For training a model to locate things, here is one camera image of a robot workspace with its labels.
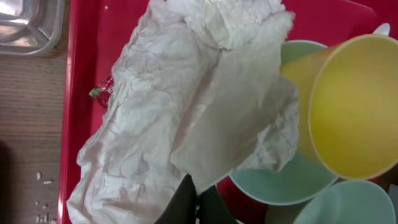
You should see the yellow plastic cup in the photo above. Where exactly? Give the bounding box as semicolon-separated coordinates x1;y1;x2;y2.
281;34;397;179

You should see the white plastic spoon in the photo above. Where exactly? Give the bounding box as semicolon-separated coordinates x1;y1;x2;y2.
373;23;391;36

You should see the white napkin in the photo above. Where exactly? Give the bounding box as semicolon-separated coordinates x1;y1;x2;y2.
67;0;299;223

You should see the red plastic tray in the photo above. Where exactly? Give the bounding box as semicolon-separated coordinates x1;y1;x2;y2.
57;0;397;224

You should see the light blue small saucer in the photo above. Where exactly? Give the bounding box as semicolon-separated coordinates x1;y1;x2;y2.
229;39;339;207

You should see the red ketchup packet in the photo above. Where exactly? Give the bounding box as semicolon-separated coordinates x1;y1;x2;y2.
89;74;114;108

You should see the clear plastic bin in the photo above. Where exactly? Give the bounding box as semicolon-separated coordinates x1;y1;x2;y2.
1;0;65;55

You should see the mint green bowl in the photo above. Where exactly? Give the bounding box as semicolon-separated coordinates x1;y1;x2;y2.
294;181;396;224

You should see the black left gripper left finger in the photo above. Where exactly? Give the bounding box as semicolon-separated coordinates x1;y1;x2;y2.
155;175;197;224

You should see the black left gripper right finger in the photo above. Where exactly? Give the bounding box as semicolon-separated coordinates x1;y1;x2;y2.
197;185;238;224

